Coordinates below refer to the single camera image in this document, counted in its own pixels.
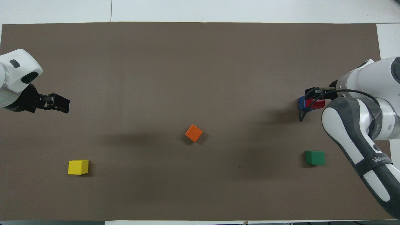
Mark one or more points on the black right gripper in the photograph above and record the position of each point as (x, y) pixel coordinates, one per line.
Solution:
(333, 85)

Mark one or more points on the orange wooden block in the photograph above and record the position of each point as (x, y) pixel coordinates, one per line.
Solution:
(193, 133)

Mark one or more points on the brown table mat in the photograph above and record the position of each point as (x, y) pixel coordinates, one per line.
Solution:
(200, 62)

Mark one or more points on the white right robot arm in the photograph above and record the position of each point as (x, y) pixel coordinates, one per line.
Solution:
(375, 93)

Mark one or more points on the yellow wooden block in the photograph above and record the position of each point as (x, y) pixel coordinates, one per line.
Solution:
(78, 167)

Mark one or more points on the green wooden block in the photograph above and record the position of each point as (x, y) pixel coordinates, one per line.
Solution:
(315, 157)

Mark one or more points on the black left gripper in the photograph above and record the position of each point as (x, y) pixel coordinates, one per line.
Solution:
(25, 100)

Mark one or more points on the blue wooden block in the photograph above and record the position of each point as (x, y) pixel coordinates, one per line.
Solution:
(301, 103)

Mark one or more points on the red wooden block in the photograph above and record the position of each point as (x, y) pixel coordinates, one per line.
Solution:
(315, 103)

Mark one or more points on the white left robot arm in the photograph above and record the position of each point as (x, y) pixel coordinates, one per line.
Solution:
(12, 76)

